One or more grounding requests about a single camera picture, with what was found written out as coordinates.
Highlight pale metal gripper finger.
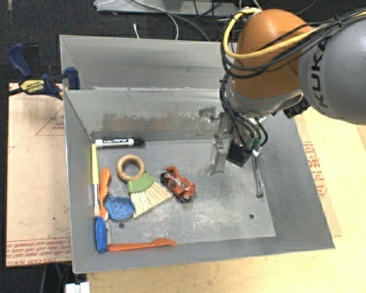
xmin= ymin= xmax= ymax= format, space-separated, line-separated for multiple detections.
xmin=197 ymin=106 xmax=218 ymax=139
xmin=204 ymin=140 xmax=230 ymax=177

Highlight red toy motorcycle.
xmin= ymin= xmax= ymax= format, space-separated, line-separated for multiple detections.
xmin=159 ymin=165 xmax=197 ymax=204

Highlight grey metal bin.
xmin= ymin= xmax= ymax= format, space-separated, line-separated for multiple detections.
xmin=59 ymin=34 xmax=336 ymax=275

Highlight green hand brush pale bristles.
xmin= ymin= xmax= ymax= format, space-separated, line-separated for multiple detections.
xmin=126 ymin=172 xmax=174 ymax=219

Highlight black and white marker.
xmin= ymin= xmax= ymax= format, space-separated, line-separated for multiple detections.
xmin=94 ymin=136 xmax=146 ymax=148

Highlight blue red-dotted cloth piece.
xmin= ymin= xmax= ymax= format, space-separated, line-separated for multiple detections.
xmin=103 ymin=194 xmax=137 ymax=222

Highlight orange plastic spoon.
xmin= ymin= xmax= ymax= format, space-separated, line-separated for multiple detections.
xmin=106 ymin=237 xmax=178 ymax=253

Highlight brown cardboard board red print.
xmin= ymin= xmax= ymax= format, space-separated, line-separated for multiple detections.
xmin=5 ymin=82 xmax=343 ymax=268

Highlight black cylinder on white bracket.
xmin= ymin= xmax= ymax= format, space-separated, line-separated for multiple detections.
xmin=226 ymin=140 xmax=266 ymax=199

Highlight pale wooden ring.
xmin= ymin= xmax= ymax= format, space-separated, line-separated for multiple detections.
xmin=115 ymin=154 xmax=147 ymax=183

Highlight yellow-handled paintbrush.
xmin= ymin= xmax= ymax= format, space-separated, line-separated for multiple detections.
xmin=90 ymin=143 xmax=102 ymax=218

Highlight blue plastic handle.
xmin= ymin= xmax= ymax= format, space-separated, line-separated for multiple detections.
xmin=94 ymin=215 xmax=109 ymax=254

